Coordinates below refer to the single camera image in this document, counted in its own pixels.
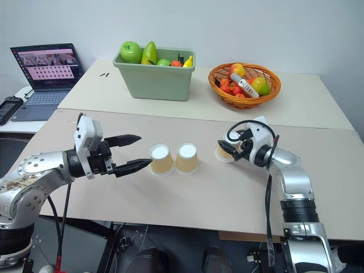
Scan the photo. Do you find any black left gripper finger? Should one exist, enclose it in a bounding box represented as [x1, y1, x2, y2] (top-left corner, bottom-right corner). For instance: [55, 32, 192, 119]
[114, 158, 154, 179]
[104, 134, 142, 148]

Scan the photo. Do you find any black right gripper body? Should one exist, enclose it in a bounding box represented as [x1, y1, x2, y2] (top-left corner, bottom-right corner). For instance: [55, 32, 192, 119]
[234, 129, 255, 162]

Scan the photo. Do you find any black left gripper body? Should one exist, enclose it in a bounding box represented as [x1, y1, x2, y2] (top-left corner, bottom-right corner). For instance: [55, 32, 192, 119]
[86, 140, 118, 177]

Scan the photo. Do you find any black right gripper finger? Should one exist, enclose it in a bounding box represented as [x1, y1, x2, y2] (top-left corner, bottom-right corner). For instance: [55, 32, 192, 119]
[217, 139, 241, 160]

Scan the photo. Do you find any tan paper cup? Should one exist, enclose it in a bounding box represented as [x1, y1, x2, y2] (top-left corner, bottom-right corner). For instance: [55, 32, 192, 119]
[175, 142, 199, 176]
[214, 144, 237, 164]
[149, 143, 175, 177]

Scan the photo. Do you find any orange wicker basket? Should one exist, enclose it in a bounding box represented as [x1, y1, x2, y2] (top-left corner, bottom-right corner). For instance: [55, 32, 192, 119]
[208, 63, 282, 110]

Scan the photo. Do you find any white cylindrical device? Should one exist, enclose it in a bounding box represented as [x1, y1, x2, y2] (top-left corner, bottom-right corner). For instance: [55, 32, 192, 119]
[230, 72, 260, 99]

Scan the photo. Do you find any yellow-green toy pear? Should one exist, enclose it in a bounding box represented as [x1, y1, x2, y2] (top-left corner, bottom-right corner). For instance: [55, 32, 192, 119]
[251, 77, 271, 96]

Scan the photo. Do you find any green plastic bin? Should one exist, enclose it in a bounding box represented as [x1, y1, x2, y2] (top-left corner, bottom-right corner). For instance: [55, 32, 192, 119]
[113, 47, 196, 102]

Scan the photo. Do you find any red-yellow toy peach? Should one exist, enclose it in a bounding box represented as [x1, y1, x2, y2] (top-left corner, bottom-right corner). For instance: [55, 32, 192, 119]
[229, 63, 246, 77]

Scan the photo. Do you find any green toy apple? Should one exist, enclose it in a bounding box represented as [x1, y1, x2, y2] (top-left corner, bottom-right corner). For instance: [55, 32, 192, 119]
[119, 41, 143, 64]

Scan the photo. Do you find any brown cardboard strip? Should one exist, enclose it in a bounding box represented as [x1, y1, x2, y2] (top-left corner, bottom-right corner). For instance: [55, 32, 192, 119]
[218, 230, 286, 244]

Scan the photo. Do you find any white side table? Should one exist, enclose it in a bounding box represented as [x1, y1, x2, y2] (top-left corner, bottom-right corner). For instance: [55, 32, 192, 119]
[0, 85, 49, 134]

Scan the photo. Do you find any grey open laptop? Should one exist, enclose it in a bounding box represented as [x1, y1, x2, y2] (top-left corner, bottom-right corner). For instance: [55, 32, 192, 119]
[10, 43, 85, 123]

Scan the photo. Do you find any black handheld controller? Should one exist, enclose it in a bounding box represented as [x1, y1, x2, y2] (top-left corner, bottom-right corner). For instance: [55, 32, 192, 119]
[0, 96, 24, 126]

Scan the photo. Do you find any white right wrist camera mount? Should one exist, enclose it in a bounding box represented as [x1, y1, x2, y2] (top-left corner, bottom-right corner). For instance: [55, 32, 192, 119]
[223, 115, 274, 155]

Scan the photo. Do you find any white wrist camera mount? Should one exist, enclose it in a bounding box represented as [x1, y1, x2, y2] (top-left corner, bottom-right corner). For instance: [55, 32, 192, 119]
[223, 115, 274, 155]
[73, 113, 105, 180]

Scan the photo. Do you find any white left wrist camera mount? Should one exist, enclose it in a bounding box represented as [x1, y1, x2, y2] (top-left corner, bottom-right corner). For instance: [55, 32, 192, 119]
[73, 113, 105, 180]

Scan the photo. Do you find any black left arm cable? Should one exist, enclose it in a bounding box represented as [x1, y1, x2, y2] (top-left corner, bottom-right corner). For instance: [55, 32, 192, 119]
[57, 181, 72, 267]
[47, 195, 63, 257]

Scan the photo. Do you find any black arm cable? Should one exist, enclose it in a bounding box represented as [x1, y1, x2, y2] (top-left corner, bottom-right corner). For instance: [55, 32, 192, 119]
[57, 181, 72, 267]
[226, 119, 281, 253]
[47, 195, 63, 257]

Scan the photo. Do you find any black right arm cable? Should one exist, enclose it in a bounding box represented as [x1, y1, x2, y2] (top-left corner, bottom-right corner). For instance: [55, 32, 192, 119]
[226, 119, 281, 253]

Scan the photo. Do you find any black table frame leg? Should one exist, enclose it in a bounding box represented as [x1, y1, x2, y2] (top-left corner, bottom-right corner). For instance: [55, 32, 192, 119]
[96, 221, 120, 273]

